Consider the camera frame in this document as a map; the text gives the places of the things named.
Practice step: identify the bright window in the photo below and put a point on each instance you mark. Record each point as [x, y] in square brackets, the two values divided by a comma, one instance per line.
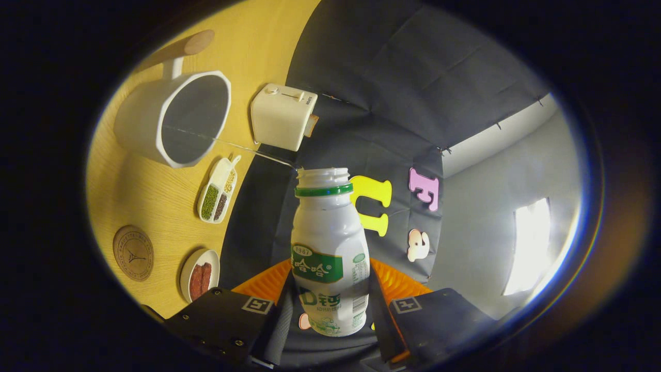
[532, 243]

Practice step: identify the black backdrop cloth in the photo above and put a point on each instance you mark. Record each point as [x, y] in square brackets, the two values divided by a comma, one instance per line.
[387, 77]

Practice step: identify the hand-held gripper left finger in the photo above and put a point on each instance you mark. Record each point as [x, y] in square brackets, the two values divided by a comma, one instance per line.
[279, 325]

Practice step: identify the cream toaster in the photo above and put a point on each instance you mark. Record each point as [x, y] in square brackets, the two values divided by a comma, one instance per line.
[279, 119]

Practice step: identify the round wooden coaster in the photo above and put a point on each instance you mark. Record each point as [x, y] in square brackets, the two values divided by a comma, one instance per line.
[133, 253]

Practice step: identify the white juice bottle green label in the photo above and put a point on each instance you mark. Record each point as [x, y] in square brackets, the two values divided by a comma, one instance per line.
[330, 232]

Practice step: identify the toast slice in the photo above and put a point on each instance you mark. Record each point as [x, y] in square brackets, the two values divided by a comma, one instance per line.
[312, 125]

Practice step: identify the red meat slice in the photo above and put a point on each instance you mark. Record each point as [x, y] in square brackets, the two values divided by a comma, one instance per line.
[206, 276]
[195, 283]

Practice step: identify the white divided bean dish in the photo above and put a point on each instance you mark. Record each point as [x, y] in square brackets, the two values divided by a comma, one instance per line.
[222, 173]

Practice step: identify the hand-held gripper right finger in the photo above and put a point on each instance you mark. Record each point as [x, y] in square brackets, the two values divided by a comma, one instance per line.
[384, 325]

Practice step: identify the beige round plate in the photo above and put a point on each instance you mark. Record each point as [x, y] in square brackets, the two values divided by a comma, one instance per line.
[209, 257]

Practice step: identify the wooden table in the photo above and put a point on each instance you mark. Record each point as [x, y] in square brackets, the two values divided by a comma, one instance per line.
[155, 196]

